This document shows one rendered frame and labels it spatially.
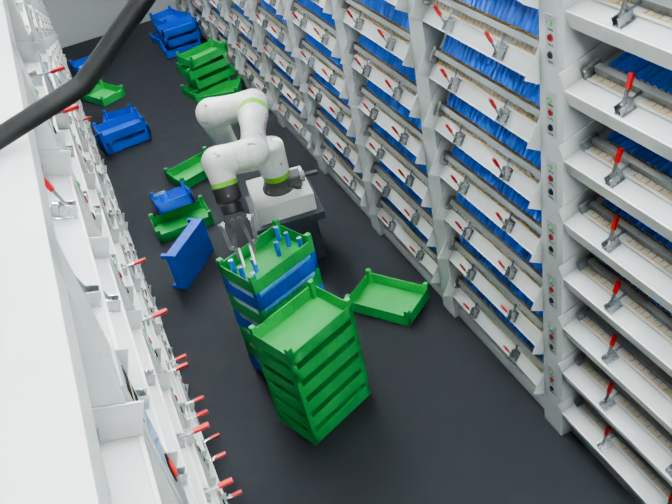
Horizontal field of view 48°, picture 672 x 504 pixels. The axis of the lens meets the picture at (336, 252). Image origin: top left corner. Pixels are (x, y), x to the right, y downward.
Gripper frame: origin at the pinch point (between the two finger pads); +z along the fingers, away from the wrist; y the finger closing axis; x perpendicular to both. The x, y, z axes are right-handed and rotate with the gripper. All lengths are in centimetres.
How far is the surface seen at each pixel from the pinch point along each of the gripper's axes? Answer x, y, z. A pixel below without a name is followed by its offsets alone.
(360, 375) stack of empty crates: 4, -26, 54
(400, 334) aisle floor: -25, -50, 54
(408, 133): -17, -72, -24
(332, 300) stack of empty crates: 7.8, -23.7, 22.6
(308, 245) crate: -8.9, -22.6, 4.4
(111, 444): 179, 21, -17
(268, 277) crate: 0.0, -4.9, 9.4
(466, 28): 51, -78, -53
